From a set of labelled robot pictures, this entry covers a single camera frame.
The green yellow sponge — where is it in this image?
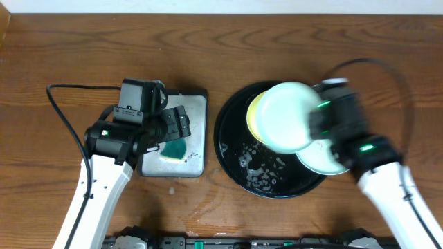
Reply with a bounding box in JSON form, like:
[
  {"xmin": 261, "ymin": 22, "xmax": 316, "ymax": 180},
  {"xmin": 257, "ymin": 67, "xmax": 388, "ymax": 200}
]
[{"xmin": 160, "ymin": 138, "xmax": 187, "ymax": 163}]

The light blue plate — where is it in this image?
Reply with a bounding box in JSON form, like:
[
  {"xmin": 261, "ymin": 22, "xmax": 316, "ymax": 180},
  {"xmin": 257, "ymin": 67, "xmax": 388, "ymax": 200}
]
[
  {"xmin": 255, "ymin": 82, "xmax": 321, "ymax": 154},
  {"xmin": 296, "ymin": 139, "xmax": 348, "ymax": 176}
]

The light blue front plate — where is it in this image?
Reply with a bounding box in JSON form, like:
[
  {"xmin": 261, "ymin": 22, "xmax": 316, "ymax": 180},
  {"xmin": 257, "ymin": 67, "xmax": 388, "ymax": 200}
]
[{"xmin": 255, "ymin": 82, "xmax": 321, "ymax": 154}]

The yellow plate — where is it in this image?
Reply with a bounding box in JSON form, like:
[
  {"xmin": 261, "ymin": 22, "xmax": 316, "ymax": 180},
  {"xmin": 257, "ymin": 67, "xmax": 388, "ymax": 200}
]
[{"xmin": 246, "ymin": 92, "xmax": 265, "ymax": 144}]

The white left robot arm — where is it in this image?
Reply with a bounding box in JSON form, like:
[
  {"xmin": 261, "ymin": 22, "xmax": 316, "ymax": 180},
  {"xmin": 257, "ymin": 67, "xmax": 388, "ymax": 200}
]
[{"xmin": 53, "ymin": 105, "xmax": 203, "ymax": 248}]

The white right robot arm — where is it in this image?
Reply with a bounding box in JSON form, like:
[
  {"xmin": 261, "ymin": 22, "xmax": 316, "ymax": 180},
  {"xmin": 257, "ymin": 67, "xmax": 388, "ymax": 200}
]
[{"xmin": 309, "ymin": 83, "xmax": 442, "ymax": 248}]

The black rectangular soapy tray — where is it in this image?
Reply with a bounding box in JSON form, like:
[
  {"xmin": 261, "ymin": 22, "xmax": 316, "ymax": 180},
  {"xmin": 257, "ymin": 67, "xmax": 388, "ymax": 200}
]
[{"xmin": 137, "ymin": 89, "xmax": 207, "ymax": 178}]

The round black tray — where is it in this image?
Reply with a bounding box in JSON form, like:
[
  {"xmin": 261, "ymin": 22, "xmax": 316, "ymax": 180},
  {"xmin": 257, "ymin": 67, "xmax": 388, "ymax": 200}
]
[{"xmin": 214, "ymin": 81, "xmax": 326, "ymax": 199}]

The black rail at table edge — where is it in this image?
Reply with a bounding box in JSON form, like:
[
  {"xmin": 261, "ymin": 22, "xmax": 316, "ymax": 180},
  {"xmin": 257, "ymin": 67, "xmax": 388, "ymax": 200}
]
[{"xmin": 103, "ymin": 236, "xmax": 399, "ymax": 249}]

